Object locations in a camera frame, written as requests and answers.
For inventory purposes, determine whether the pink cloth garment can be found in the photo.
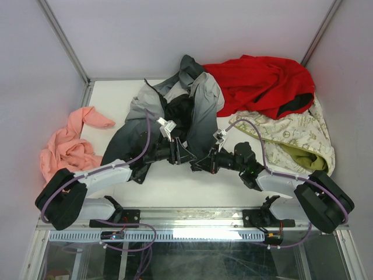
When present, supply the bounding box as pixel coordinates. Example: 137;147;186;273
40;106;115;187

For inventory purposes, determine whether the white slotted cable duct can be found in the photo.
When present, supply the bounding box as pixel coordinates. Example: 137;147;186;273
49;228;265;243

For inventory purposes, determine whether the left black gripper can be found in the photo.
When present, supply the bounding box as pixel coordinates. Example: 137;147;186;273
145;136;196;165

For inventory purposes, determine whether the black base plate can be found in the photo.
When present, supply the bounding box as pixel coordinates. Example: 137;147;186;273
89;208;141;228
242;209;295;229

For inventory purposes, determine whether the left aluminium corner post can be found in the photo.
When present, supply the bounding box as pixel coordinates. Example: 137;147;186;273
36;0;90;85

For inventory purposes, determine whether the red jacket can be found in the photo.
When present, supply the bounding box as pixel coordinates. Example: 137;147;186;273
203;55;315;120

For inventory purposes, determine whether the aluminium corner post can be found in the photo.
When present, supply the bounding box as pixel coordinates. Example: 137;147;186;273
301;0;344;67
36;0;90;85

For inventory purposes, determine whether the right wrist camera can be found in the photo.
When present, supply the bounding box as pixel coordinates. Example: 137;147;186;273
213;129;227;152

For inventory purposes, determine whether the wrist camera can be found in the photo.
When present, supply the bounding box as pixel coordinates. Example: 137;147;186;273
157;117;177;141
213;129;227;152

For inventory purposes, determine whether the aluminium front rail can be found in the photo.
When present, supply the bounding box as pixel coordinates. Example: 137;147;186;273
49;206;308;231

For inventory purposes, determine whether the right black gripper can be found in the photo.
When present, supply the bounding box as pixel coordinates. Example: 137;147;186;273
193;143;244;174

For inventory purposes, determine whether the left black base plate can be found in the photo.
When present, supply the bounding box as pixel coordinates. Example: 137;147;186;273
89;208;141;228

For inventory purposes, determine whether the cream patterned garment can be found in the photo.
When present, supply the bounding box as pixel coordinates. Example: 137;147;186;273
229;98;336;176

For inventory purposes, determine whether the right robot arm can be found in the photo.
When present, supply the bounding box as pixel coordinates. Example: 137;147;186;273
191;142;355;233

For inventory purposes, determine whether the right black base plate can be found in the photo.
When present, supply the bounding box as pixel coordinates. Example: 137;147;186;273
242;209;295;229

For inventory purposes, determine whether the dark grey zip jacket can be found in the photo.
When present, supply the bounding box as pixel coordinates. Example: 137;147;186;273
101;55;224;165

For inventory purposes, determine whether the right aluminium corner post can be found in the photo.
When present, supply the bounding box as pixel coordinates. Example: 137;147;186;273
301;0;344;67

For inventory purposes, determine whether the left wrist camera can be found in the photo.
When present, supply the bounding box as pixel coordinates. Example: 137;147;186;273
157;117;177;141

